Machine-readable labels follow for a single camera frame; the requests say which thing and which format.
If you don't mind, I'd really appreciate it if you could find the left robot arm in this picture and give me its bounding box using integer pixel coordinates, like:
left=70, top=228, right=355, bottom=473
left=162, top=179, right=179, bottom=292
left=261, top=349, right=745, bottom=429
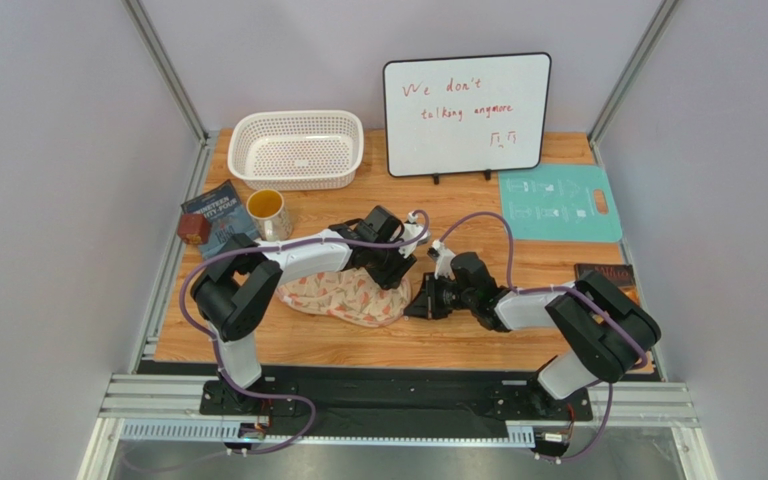
left=179, top=206, right=430, bottom=396

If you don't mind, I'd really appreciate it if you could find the white dry-erase board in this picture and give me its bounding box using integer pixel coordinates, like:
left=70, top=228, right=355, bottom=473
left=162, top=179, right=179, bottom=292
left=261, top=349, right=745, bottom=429
left=382, top=52, right=552, bottom=179

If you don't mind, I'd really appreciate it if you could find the blue paperback book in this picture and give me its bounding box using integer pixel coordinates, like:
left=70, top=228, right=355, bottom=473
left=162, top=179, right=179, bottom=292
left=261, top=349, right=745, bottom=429
left=181, top=180, right=260, bottom=260

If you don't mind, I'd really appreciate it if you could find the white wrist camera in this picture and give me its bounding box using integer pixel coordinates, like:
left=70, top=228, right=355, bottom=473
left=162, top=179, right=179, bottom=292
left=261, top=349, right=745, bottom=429
left=427, top=240, right=456, bottom=280
left=398, top=209, right=430, bottom=258

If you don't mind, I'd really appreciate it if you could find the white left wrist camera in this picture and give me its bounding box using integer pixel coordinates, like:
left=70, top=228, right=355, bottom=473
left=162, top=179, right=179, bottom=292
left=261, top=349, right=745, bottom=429
left=398, top=209, right=430, bottom=258

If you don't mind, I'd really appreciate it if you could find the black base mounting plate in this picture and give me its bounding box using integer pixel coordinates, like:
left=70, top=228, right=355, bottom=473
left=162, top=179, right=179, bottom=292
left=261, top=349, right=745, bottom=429
left=199, top=365, right=594, bottom=439

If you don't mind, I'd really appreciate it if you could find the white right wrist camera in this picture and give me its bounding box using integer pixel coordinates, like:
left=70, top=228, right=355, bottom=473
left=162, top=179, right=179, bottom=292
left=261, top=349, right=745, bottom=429
left=427, top=240, right=456, bottom=280

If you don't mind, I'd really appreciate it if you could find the white plastic perforated basket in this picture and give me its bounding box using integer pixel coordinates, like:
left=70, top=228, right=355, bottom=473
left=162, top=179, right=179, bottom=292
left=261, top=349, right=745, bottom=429
left=227, top=110, right=365, bottom=191

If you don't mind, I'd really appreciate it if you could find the dark hardcover book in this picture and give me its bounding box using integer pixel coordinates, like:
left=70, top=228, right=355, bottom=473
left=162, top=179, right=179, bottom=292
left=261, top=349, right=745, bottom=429
left=574, top=263, right=641, bottom=305

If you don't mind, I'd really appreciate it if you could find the small red-brown cube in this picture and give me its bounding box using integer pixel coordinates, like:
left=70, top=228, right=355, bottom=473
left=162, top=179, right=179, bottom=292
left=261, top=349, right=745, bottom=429
left=176, top=213, right=212, bottom=246

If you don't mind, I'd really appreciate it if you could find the aluminium frame rail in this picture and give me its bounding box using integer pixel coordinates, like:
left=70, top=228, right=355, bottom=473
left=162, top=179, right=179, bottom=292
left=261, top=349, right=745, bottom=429
left=99, top=375, right=699, bottom=447

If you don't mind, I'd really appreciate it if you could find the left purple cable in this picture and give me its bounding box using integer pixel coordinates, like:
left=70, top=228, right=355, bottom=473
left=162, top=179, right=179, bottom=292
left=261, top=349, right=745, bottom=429
left=177, top=209, right=431, bottom=457

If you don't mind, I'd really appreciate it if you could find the teal folding board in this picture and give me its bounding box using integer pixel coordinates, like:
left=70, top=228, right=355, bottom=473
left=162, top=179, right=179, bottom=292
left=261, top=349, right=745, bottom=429
left=498, top=164, right=623, bottom=243

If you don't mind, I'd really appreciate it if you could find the floral mesh laundry bag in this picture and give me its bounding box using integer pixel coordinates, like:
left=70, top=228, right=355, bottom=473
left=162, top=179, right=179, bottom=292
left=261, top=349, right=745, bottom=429
left=274, top=269, right=412, bottom=328

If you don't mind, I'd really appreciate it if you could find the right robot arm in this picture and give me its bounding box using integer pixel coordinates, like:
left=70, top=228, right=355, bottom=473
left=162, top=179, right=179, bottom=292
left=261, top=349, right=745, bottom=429
left=404, top=252, right=661, bottom=408

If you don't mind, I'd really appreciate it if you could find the floral cream mug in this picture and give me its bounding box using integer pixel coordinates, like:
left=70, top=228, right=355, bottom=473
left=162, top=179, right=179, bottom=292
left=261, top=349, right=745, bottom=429
left=246, top=189, right=293, bottom=242

